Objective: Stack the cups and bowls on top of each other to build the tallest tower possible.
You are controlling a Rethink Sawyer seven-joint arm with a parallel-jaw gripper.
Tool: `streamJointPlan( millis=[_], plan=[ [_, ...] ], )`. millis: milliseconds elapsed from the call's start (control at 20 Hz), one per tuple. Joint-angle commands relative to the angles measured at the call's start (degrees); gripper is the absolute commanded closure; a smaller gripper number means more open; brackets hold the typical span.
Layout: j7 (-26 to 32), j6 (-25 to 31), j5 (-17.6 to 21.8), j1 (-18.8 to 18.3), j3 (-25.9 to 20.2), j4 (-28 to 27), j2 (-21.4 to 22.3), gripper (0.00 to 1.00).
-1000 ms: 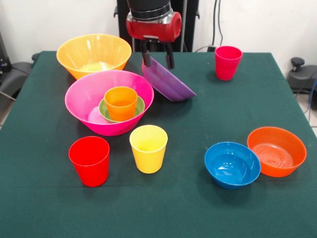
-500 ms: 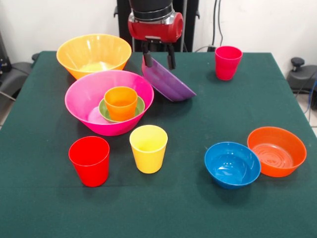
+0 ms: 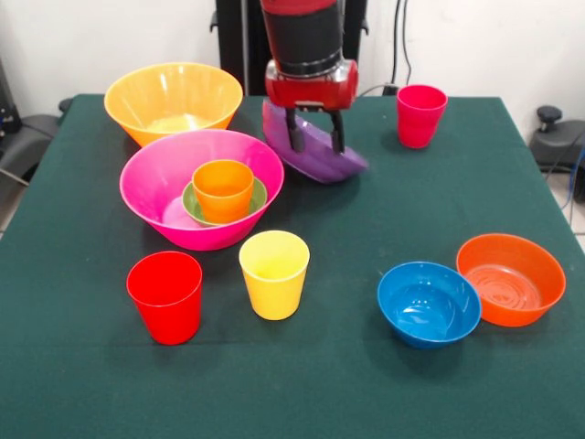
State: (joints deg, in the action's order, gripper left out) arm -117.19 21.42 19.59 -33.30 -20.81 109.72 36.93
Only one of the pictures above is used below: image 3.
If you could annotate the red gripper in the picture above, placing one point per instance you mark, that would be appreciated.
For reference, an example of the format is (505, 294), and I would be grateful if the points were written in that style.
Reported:
(311, 93)

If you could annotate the purple bowl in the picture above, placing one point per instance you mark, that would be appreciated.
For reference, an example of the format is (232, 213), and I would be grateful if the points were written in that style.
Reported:
(315, 160)

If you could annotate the stack of green bowls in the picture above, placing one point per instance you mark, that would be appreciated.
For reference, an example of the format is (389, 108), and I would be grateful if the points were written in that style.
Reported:
(260, 196)

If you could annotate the orange cup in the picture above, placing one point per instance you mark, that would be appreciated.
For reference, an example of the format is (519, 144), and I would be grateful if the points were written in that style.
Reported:
(224, 199)
(226, 217)

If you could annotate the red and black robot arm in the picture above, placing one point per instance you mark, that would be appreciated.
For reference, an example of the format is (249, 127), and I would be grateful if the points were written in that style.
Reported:
(304, 36)

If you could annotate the crimson cup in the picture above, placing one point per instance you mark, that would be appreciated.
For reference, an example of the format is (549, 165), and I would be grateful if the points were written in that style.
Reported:
(418, 128)

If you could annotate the yellow cup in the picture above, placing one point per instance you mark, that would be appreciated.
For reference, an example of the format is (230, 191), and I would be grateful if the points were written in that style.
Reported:
(274, 297)

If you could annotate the large orange bowl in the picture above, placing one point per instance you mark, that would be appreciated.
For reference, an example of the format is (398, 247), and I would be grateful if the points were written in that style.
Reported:
(137, 105)

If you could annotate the large pink bowl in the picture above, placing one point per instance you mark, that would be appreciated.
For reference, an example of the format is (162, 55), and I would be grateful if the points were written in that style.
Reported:
(141, 192)

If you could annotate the blue bowl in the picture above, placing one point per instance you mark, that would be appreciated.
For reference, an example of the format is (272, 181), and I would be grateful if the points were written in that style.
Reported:
(429, 336)

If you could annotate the red cup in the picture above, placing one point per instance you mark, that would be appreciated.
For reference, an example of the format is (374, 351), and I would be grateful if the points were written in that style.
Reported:
(169, 320)

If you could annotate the black machine base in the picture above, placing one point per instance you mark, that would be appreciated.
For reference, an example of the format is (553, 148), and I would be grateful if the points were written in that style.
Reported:
(27, 137)
(557, 146)

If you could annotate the dark green table cloth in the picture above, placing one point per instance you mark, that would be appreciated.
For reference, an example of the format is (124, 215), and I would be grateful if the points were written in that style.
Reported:
(292, 388)

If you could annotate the orange-red bowl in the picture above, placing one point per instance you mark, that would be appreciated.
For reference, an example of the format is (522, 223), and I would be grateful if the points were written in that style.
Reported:
(512, 315)

